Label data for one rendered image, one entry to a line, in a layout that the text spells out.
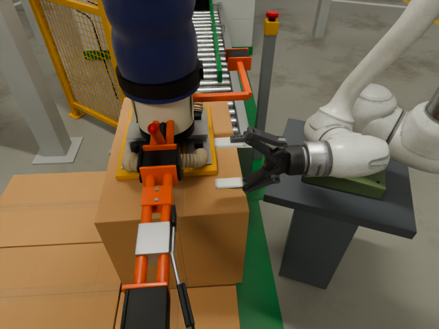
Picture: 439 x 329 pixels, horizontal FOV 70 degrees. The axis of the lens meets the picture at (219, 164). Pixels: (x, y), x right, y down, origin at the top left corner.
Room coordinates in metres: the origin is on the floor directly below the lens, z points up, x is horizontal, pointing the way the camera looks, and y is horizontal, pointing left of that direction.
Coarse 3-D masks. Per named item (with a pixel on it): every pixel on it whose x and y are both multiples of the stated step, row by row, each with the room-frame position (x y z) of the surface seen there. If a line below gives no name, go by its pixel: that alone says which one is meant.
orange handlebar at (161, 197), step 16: (240, 64) 1.05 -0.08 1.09; (240, 80) 0.96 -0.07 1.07; (208, 96) 0.84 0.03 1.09; (224, 96) 0.84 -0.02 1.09; (240, 96) 0.85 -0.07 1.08; (144, 192) 0.45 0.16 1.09; (160, 192) 0.45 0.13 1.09; (144, 208) 0.40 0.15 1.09; (160, 208) 0.42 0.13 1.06; (160, 256) 0.30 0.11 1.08; (144, 272) 0.27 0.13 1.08; (160, 272) 0.27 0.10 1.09
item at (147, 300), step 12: (132, 288) 0.23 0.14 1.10; (144, 288) 0.23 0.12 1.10; (156, 288) 0.23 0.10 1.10; (168, 288) 0.24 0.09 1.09; (132, 300) 0.21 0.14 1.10; (144, 300) 0.21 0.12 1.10; (156, 300) 0.21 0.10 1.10; (168, 300) 0.22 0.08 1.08; (132, 312) 0.19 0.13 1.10; (144, 312) 0.19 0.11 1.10; (156, 312) 0.19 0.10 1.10; (168, 312) 0.20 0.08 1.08; (132, 324) 0.17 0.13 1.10; (144, 324) 0.17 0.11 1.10; (156, 324) 0.17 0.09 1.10; (168, 324) 0.18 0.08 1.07
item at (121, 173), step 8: (128, 120) 0.88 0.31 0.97; (128, 144) 0.75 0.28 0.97; (136, 144) 0.72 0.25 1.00; (144, 144) 0.75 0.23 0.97; (136, 152) 0.71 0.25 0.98; (120, 160) 0.68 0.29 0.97; (120, 168) 0.65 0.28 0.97; (120, 176) 0.62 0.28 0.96; (128, 176) 0.62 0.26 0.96; (136, 176) 0.62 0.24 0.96
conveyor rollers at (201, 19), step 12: (204, 12) 3.35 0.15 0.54; (216, 12) 3.35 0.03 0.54; (204, 24) 2.99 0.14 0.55; (216, 24) 3.00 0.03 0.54; (204, 36) 2.72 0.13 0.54; (204, 48) 2.46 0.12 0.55; (204, 60) 2.27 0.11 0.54; (204, 72) 2.08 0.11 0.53; (216, 72) 2.09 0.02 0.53; (204, 84) 1.90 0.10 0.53; (216, 84) 1.91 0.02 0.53; (228, 84) 1.91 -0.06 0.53
